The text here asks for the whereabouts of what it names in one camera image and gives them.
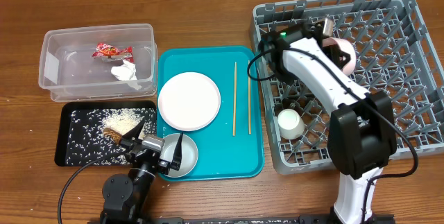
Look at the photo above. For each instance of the grey bowl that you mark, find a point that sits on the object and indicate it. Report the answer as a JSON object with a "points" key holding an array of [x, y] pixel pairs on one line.
{"points": [[189, 154]]}

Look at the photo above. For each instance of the black waste tray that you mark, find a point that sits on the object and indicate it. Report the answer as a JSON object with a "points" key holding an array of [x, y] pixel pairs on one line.
{"points": [[61, 146]]}

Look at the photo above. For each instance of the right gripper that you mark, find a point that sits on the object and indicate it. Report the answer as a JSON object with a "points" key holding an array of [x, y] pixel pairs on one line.
{"points": [[333, 51]]}

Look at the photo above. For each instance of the pink round plate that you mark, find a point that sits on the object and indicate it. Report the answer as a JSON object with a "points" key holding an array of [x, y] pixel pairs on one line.
{"points": [[189, 101]]}

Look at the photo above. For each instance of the white tissue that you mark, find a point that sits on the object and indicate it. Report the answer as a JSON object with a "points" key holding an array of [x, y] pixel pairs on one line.
{"points": [[127, 73]]}

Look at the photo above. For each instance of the rice and food scraps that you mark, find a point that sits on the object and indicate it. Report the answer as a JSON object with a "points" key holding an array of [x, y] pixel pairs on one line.
{"points": [[86, 140]]}

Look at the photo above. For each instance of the wooden chopstick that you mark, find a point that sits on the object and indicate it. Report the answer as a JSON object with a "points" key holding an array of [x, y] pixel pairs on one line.
{"points": [[234, 119], [249, 102]]}

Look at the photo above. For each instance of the grey dish rack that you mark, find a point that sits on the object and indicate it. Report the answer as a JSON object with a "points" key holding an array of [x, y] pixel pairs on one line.
{"points": [[395, 54]]}

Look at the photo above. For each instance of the teal plastic tray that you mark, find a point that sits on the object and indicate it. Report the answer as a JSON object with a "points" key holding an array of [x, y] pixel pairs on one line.
{"points": [[220, 155]]}

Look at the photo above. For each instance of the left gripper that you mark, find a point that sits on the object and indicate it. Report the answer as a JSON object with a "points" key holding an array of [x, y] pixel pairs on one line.
{"points": [[164, 166]]}

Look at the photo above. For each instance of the clear plastic bin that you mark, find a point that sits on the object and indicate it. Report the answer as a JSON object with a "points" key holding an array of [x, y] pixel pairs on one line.
{"points": [[70, 72]]}

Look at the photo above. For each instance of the beige ceramic cup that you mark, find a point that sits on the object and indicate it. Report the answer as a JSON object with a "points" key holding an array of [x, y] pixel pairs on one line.
{"points": [[290, 124]]}

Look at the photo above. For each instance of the pink bowl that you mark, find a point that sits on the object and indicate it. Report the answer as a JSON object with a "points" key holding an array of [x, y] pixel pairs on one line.
{"points": [[345, 46]]}

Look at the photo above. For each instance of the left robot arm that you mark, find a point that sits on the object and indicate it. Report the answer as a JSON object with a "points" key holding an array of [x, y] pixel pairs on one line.
{"points": [[125, 194]]}

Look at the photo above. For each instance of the red snack wrapper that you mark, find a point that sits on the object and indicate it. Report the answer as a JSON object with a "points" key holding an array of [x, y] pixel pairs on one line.
{"points": [[109, 53]]}

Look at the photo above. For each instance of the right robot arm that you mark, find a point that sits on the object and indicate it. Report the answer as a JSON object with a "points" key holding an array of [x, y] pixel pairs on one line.
{"points": [[361, 135]]}

